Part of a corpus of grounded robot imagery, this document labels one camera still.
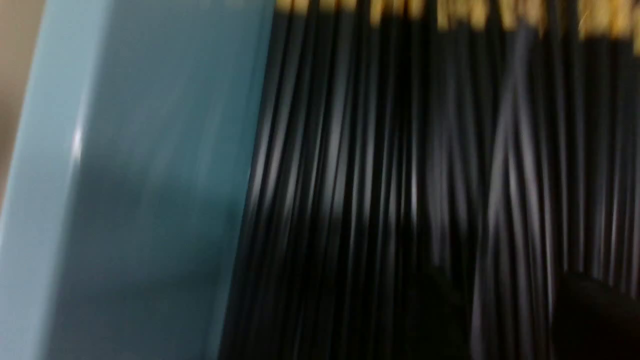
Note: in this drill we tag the bundle of black chopsticks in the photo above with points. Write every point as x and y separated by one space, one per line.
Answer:
443 180

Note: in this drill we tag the blue plastic chopstick bin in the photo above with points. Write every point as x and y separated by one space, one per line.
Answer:
128 182

